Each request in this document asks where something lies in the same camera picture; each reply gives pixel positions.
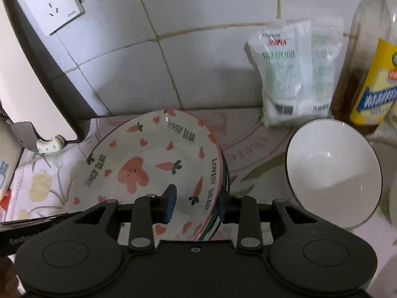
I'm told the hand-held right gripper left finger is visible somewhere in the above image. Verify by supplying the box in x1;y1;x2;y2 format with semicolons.
73;185;178;252

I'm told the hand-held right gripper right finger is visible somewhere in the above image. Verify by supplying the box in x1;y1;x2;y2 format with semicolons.
217;194;314;252

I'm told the white bowl with black rim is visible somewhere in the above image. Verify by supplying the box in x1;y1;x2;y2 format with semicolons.
285;118;383;229

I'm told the floral tablecloth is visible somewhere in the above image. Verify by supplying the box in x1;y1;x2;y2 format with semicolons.
0;107;397;298

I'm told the white salt packet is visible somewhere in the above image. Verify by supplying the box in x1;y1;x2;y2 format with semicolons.
246;20;314;128
305;17;344;118

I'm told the white cutting board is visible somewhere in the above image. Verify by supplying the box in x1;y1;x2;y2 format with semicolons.
0;0;100;143

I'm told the yellow label sauce bottle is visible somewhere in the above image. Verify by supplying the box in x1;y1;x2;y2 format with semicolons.
330;0;397;135

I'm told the white wall socket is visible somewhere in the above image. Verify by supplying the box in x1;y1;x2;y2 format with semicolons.
24;0;85;36

